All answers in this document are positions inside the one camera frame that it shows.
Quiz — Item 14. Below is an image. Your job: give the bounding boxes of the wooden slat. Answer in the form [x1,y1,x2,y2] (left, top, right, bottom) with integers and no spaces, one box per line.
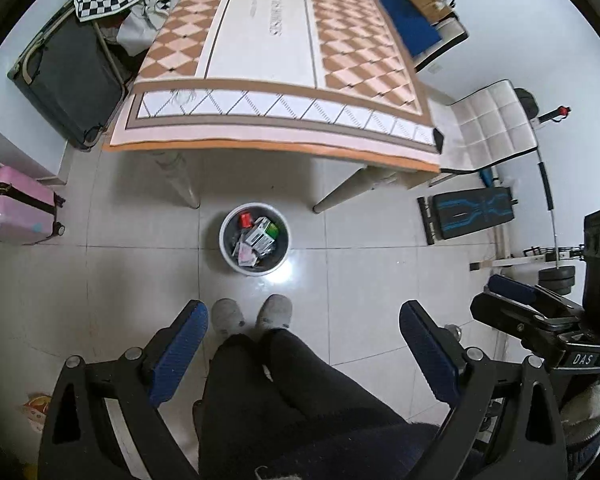
[471,254,557,272]

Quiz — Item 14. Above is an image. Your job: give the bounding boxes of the diamond patterned tablecloth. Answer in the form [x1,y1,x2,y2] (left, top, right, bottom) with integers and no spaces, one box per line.
[102,0,444,176]

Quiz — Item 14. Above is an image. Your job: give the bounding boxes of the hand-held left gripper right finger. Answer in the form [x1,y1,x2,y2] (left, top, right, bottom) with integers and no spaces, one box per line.
[399,301,569,480]

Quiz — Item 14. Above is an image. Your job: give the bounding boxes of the grey white clothes pile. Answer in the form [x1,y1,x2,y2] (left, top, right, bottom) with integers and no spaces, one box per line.
[116,0,182,57]

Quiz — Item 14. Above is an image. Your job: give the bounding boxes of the white padded chair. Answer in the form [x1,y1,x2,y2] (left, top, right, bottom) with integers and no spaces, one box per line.
[439,79,539,177]

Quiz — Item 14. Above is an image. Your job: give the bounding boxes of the orange snack packet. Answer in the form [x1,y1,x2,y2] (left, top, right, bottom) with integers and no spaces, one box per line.
[21,392,54,434]

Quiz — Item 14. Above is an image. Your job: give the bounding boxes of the black blue fitness board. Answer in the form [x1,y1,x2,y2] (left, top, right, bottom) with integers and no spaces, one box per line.
[417,185,519,246]

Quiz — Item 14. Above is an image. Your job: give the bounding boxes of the blue folded mat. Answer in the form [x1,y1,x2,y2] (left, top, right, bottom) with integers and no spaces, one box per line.
[377,0,444,59]

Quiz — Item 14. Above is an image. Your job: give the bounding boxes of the dark grey suitcase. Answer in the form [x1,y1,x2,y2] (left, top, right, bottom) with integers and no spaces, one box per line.
[7,16,132,152]

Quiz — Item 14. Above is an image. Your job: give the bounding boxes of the white cabinet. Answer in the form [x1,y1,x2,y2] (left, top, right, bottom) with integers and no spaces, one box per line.
[0,111,70,187]

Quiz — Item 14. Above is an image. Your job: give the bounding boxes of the person's right leg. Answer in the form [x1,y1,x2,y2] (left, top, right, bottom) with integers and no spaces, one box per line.
[255,327,482,480]

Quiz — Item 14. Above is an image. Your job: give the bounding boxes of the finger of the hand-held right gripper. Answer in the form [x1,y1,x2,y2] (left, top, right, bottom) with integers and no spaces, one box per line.
[469,292,548,343]
[484,273,587,320]

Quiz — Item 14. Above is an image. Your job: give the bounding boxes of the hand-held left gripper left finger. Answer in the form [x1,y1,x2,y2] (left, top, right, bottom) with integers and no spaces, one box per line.
[37,300,210,480]

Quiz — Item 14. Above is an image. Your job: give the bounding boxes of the pink white packet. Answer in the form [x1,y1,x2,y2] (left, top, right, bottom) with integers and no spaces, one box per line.
[234,241,259,269]

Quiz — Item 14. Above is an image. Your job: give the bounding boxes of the pink suitcase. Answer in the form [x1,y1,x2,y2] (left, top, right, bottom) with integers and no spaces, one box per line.
[0,164,67,246]

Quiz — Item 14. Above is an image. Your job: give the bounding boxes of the white black padded seat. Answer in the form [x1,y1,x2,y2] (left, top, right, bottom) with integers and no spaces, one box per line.
[412,16,470,74]

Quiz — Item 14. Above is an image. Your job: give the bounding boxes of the person's left leg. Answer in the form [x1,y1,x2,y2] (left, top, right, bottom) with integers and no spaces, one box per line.
[197,332,293,480]

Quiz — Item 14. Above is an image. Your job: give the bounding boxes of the green cardboard box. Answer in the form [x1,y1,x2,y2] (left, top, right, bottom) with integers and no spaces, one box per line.
[243,216,281,252]

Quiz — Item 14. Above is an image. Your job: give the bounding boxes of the black weight plates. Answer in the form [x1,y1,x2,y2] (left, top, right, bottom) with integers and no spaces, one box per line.
[537,265,577,295]

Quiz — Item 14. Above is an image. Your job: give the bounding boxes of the black red exercise handle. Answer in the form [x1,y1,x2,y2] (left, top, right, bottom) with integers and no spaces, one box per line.
[514,88,572,125]

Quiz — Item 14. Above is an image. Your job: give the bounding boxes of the grey fuzzy slipper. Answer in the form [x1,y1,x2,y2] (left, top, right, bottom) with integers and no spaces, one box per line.
[211,298,246,339]
[254,293,294,332]

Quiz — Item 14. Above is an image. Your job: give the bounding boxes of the white round trash bin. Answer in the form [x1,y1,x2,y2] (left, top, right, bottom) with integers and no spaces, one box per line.
[218,203,292,276]

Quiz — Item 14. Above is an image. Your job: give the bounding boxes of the person's leg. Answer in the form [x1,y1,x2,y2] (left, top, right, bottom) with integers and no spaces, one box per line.
[255,327,482,480]
[197,332,293,480]

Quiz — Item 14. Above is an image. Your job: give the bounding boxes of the barbell bar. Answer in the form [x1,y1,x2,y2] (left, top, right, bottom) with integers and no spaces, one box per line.
[536,161,562,267]

